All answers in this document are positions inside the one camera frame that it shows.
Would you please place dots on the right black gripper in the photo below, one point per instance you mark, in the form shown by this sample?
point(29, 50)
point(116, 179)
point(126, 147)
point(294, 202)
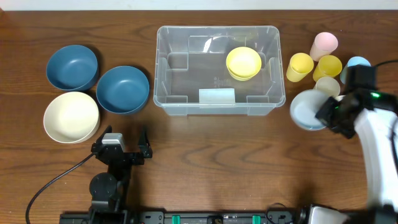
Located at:
point(323, 114)

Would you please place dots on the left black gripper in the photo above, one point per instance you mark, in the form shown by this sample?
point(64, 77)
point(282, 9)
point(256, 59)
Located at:
point(143, 147)

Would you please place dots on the cream plastic cup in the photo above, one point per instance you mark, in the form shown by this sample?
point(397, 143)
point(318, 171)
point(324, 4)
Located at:
point(328, 85)

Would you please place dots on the small grey bowl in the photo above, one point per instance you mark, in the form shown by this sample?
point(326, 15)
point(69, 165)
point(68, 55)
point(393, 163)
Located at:
point(304, 107)

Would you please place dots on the golden yellow plastic cup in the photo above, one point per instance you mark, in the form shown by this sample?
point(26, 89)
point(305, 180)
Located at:
point(328, 66)

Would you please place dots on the light blue plastic cup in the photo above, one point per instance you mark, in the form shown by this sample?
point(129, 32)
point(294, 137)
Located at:
point(357, 60)

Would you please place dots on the light yellow plastic cup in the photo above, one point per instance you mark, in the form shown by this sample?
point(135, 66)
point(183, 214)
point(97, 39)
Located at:
point(300, 65)

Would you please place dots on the pink plastic cup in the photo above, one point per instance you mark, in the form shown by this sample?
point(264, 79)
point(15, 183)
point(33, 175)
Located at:
point(324, 44)

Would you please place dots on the small yellow bowl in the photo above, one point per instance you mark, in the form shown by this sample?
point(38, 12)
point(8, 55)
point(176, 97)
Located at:
point(243, 63)

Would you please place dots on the small white bowl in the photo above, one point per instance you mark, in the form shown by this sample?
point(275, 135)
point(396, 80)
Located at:
point(339, 98)

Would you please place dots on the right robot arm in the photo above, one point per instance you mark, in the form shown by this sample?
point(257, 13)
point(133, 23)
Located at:
point(372, 116)

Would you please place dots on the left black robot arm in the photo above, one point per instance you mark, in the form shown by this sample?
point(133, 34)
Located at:
point(109, 189)

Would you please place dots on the dark blue bowl near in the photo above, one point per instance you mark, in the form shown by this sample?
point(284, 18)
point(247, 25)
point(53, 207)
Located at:
point(123, 90)

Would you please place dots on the dark blue bowl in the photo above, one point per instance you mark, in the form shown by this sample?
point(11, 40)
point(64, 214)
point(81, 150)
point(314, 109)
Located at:
point(73, 68)
point(123, 90)

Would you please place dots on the large cream bowl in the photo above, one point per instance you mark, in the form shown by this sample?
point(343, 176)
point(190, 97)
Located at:
point(71, 118)

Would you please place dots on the dark blue bowl far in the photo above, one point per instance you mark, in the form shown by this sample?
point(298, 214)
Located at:
point(73, 68)

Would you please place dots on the clear plastic storage bin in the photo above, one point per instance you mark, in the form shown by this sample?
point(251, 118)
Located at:
point(191, 75)

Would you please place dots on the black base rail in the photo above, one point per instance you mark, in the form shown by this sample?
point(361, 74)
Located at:
point(271, 216)

